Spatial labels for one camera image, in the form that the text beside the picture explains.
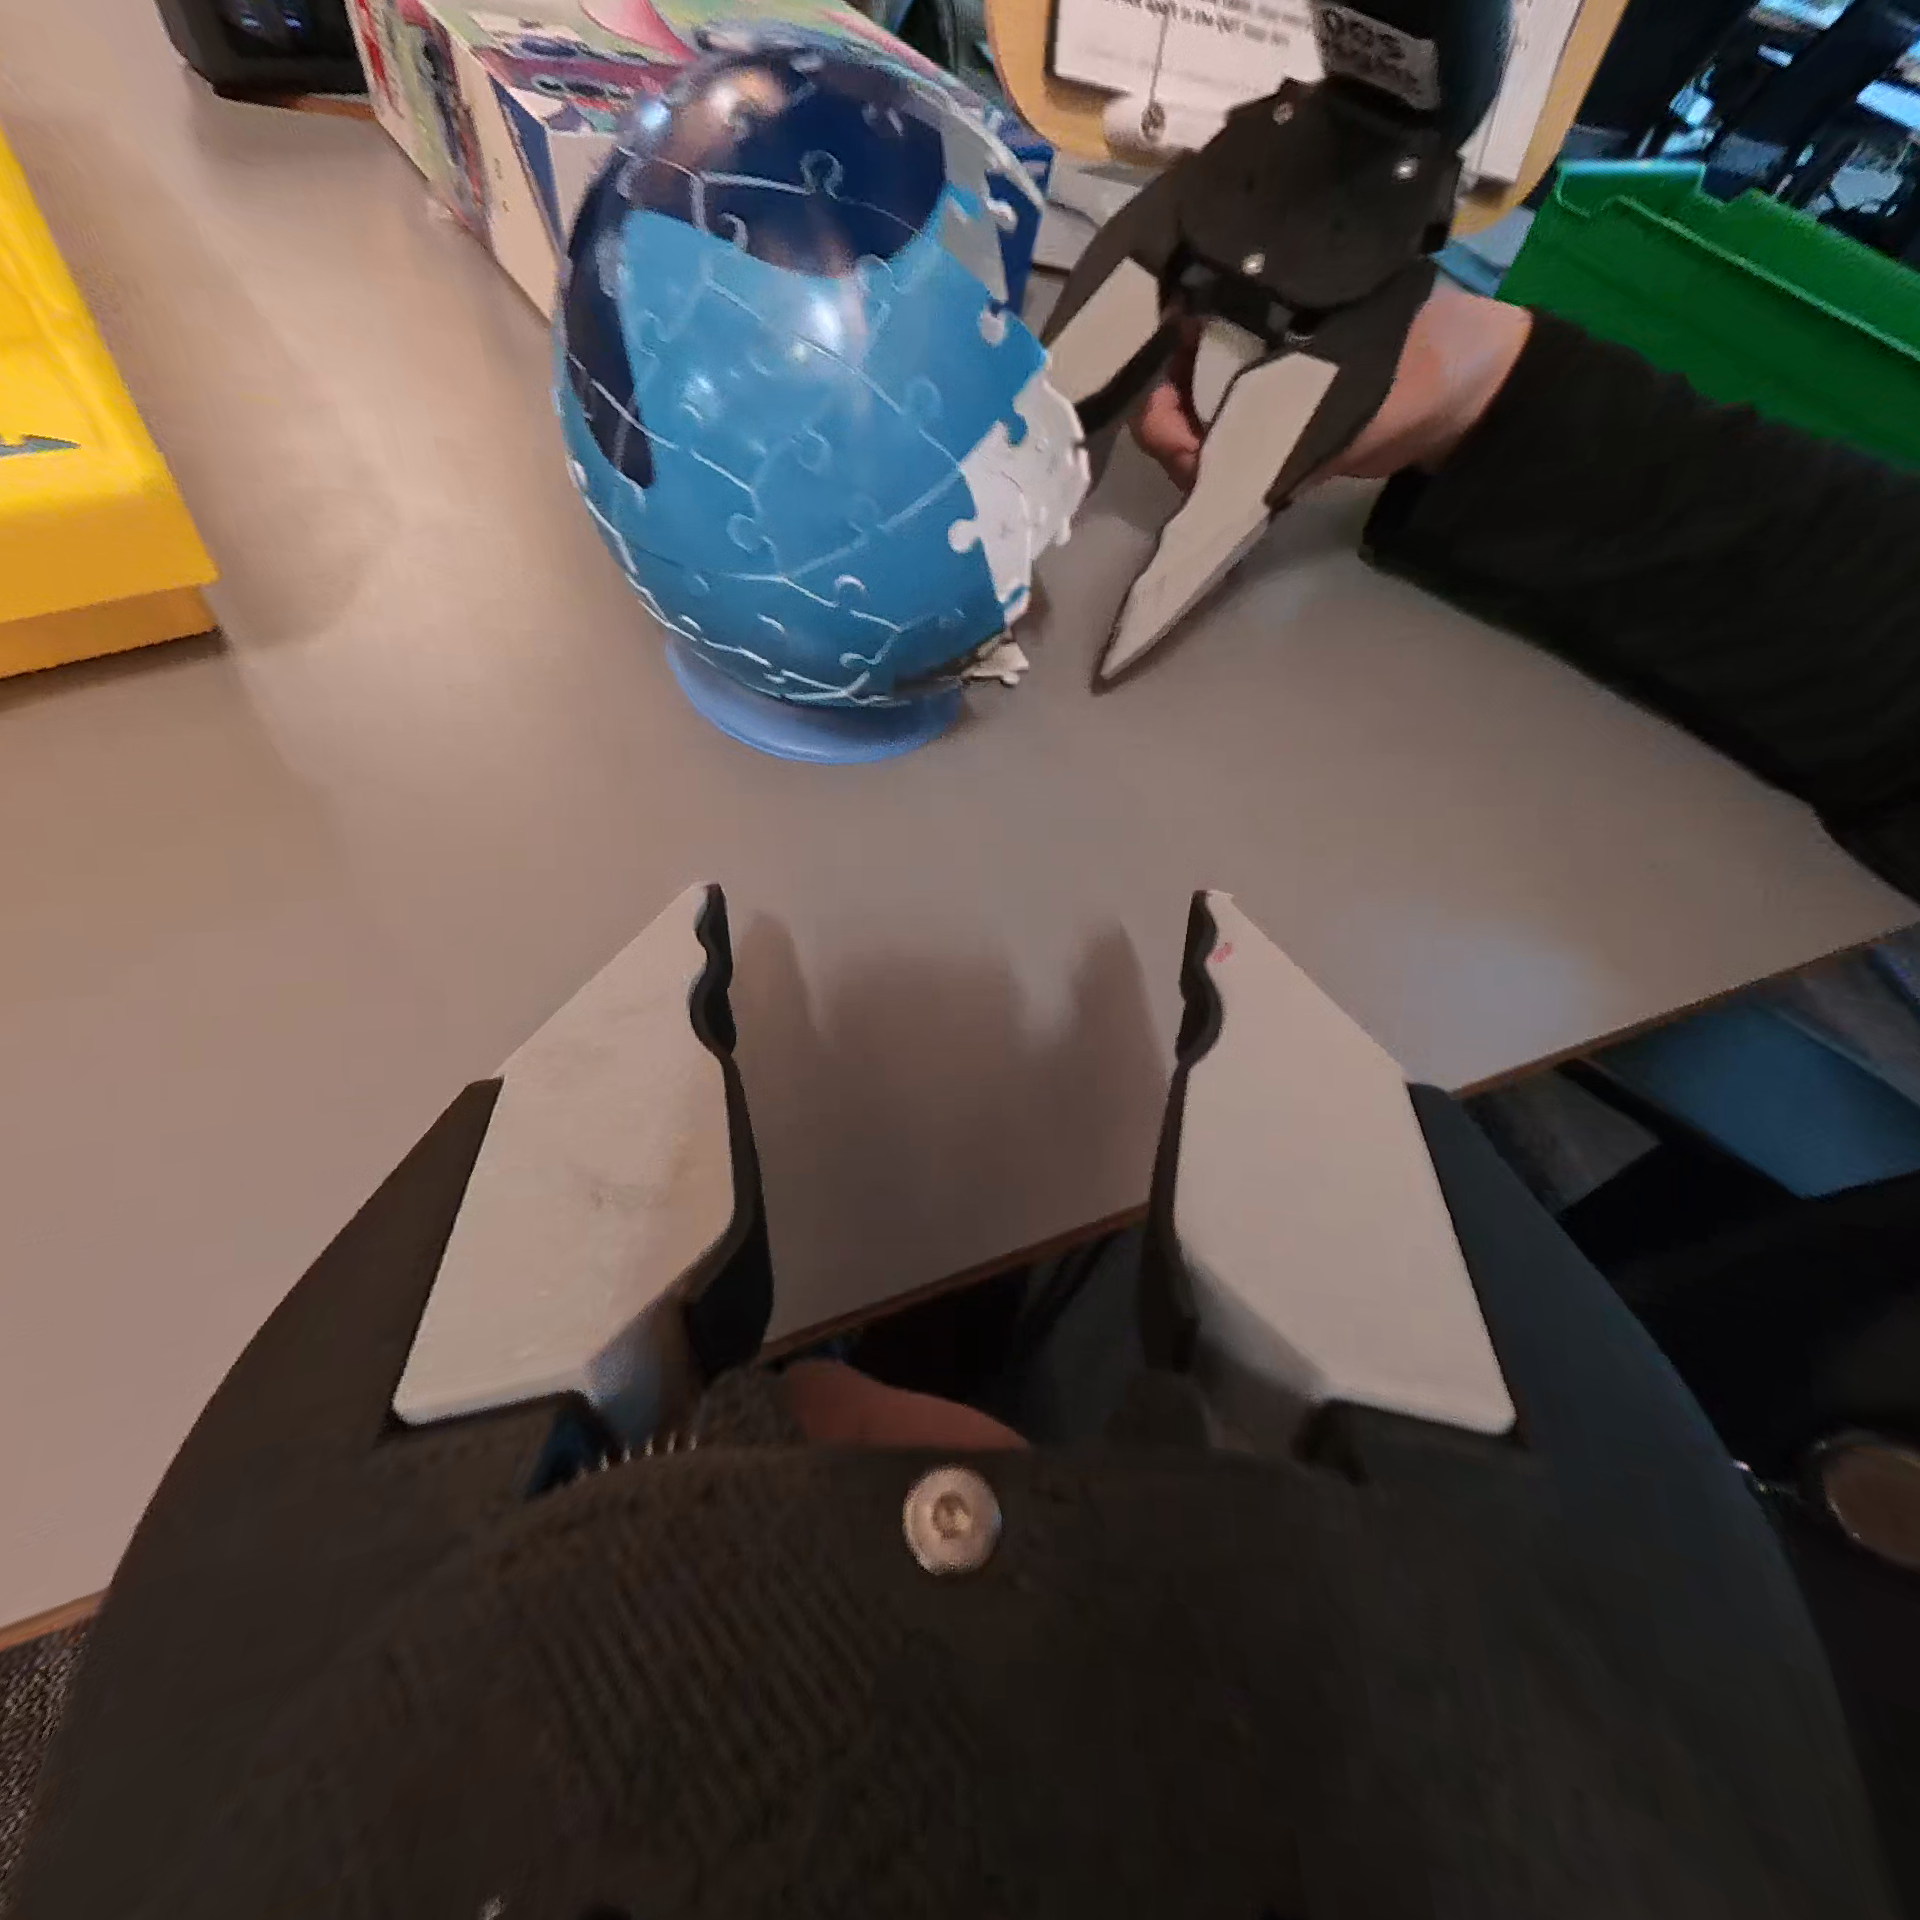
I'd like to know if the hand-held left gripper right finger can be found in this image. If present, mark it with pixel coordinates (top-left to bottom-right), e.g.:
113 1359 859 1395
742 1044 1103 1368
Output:
1136 886 1520 1452

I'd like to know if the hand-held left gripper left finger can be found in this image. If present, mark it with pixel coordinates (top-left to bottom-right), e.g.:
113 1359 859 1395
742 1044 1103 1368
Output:
392 879 777 1441

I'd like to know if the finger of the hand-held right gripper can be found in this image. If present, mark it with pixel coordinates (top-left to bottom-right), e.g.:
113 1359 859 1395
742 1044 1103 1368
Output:
1044 268 1191 441
1092 352 1339 695

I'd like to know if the blue puzzle ball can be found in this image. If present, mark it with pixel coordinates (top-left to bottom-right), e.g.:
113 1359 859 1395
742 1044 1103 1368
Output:
552 41 1096 711

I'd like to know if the blue ball stand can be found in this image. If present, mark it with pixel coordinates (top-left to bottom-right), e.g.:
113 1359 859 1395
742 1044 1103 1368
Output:
668 638 972 767

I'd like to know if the yellow plastic bin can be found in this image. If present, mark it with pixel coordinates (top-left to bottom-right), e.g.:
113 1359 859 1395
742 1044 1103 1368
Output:
0 127 223 683

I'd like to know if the person's right forearm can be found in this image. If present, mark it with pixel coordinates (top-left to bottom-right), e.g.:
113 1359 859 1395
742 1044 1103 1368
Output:
1358 307 1920 903

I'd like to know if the colourful puzzle box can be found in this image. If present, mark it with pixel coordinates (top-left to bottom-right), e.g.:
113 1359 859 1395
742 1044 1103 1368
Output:
345 0 1051 319

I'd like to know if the person's right hand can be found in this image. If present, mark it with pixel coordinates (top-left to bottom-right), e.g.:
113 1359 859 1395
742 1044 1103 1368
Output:
1126 277 1536 492

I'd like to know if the white paper sheet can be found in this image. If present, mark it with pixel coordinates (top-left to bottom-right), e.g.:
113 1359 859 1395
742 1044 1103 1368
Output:
1458 0 1587 191
1049 0 1331 101

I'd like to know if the green plastic bin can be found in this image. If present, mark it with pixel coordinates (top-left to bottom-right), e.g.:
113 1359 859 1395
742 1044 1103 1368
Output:
1495 158 1920 476

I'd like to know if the blue chair seat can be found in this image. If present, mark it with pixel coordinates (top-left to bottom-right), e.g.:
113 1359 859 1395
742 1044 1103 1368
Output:
1587 1000 1920 1203

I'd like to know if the black electronic device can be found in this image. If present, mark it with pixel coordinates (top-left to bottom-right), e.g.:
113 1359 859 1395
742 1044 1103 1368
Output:
156 0 370 101

